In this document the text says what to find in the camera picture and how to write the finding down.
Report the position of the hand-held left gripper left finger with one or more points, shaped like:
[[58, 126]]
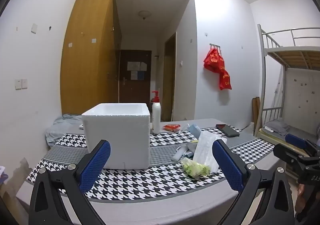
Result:
[[95, 162]]

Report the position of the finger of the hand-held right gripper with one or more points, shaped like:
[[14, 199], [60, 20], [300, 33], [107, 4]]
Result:
[[296, 140], [285, 155]]

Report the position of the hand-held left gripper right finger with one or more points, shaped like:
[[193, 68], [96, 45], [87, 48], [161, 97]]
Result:
[[230, 165]]

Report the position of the white paper napkin pack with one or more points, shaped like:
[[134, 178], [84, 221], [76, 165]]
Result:
[[205, 150]]

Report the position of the white foam box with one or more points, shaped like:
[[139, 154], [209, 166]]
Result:
[[117, 135]]

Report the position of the stack of blue face masks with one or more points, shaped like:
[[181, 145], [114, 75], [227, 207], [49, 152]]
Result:
[[194, 130]]

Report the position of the person's right hand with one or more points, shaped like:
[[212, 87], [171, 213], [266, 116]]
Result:
[[300, 193]]

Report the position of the grey folded clothes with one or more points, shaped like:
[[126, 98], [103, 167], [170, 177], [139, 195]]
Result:
[[277, 126]]

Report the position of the black smartphone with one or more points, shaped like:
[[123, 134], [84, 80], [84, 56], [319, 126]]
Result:
[[227, 130]]

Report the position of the green white plastic bag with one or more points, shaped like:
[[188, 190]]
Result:
[[193, 167]]

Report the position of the wooden board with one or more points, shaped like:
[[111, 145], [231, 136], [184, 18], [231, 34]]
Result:
[[255, 112]]

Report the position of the grey cloth pile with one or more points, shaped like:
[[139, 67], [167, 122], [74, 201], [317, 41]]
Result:
[[60, 127]]

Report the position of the white tube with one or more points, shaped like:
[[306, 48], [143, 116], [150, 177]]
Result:
[[178, 155]]

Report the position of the metal bunk bed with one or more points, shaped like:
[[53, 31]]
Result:
[[262, 90]]

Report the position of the red snack packet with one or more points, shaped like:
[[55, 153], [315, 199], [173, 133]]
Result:
[[171, 127]]

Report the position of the white lotion pump bottle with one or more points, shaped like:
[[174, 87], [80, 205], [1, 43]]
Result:
[[156, 117]]

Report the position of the dark brown door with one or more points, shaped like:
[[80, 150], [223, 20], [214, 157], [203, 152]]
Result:
[[135, 90]]

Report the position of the blue white paper notice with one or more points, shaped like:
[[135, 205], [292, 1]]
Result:
[[137, 75]]

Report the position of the wooden wardrobe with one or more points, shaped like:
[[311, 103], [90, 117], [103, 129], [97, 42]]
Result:
[[87, 65]]

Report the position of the red cloth on hook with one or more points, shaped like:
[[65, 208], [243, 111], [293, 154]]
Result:
[[217, 62]]

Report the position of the wooden side door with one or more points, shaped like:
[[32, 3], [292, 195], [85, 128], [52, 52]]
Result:
[[170, 77]]

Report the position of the round ceiling lamp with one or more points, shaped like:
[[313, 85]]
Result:
[[145, 14]]

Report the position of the metal wall hook rack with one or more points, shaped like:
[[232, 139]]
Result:
[[215, 45]]

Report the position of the white wall plate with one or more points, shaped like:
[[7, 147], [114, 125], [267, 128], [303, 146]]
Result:
[[34, 28]]

